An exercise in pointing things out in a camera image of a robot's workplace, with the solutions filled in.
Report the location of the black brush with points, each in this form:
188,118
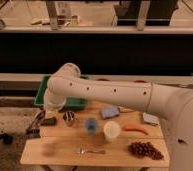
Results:
35,124

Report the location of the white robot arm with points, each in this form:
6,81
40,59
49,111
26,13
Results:
172,103

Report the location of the green plastic tray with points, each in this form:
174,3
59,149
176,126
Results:
71,103

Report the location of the blue sponge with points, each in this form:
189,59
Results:
109,112

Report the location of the blue plastic cup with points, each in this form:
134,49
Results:
91,125

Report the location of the white plastic cup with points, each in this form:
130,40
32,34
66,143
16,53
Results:
111,130

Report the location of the wooden table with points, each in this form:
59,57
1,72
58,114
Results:
57,145

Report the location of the red chili pepper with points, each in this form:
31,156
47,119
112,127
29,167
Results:
135,128

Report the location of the grey blue cloth piece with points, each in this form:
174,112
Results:
150,119

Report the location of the black rectangular block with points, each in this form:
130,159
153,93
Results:
49,121

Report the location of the metal fork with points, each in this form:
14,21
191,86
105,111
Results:
83,151

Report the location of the dark grape bunch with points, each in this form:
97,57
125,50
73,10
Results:
145,149

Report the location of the black object on floor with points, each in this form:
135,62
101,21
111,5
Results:
6,138

